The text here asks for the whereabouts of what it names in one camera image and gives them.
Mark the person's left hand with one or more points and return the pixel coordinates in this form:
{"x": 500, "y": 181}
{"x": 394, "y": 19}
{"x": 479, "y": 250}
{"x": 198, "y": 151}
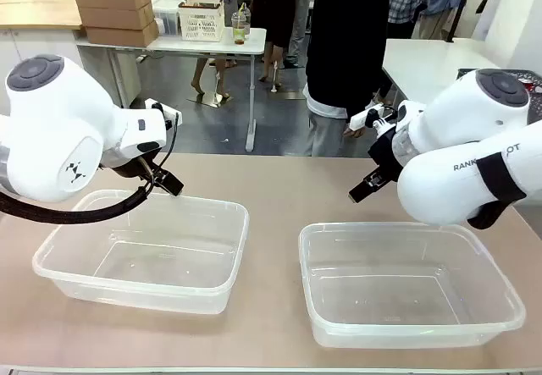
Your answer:
{"x": 353, "y": 132}

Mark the person in black shirt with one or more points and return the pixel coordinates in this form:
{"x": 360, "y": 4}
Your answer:
{"x": 343, "y": 32}

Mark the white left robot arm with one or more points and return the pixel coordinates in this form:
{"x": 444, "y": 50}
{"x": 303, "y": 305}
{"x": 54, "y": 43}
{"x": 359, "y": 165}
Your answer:
{"x": 51, "y": 129}

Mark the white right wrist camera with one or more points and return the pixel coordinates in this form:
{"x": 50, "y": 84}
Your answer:
{"x": 360, "y": 117}

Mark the bystander in black shorts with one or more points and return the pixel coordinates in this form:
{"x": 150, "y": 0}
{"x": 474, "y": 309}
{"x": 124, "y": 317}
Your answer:
{"x": 273, "y": 11}

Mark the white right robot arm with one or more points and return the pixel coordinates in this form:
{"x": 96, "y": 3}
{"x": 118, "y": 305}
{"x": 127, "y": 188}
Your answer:
{"x": 444, "y": 172}

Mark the clear plastic storage box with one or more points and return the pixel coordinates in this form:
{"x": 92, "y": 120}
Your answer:
{"x": 166, "y": 15}

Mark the clear plastic bin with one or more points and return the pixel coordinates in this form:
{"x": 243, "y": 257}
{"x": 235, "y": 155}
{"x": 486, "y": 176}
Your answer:
{"x": 381, "y": 337}
{"x": 139, "y": 303}

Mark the white lattice shopping basket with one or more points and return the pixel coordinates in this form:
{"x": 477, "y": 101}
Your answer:
{"x": 201, "y": 23}

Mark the white table with metal legs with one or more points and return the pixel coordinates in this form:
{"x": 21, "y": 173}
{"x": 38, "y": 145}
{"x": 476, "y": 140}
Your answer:
{"x": 203, "y": 45}

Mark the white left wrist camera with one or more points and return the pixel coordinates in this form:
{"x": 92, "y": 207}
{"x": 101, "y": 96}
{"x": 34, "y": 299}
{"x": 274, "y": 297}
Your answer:
{"x": 156, "y": 110}

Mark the clear plastic drink cup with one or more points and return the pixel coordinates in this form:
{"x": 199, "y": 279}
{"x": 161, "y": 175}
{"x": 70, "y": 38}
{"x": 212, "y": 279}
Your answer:
{"x": 240, "y": 28}

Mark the white side table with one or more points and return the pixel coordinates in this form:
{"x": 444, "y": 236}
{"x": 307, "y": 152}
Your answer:
{"x": 423, "y": 62}

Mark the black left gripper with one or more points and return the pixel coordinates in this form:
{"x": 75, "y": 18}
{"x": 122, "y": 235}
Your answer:
{"x": 131, "y": 168}

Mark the wooden counter top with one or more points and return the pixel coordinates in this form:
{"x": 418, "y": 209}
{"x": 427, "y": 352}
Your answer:
{"x": 38, "y": 9}

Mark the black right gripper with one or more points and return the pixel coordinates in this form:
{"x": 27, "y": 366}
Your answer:
{"x": 384, "y": 150}

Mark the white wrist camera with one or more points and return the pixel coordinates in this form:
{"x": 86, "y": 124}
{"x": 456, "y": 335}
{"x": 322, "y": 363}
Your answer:
{"x": 360, "y": 117}
{"x": 156, "y": 110}

